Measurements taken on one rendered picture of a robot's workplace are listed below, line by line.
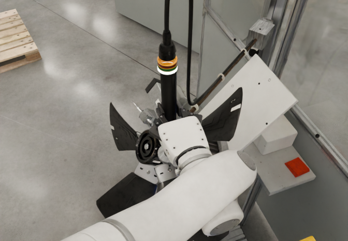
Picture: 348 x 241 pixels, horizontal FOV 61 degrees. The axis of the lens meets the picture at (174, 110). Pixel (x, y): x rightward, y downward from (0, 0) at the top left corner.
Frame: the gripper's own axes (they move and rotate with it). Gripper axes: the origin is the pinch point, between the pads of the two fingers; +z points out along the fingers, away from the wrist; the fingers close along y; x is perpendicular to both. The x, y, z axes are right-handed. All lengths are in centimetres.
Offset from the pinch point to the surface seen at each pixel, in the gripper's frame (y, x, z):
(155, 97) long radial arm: 8, -37, 40
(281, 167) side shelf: 55, -63, 2
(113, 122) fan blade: -13, -42, 37
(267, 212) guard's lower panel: 70, -135, 7
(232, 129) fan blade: 14.4, -4.7, -8.2
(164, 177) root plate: -2.6, -30.1, -1.7
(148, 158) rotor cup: -5.8, -26.9, 4.7
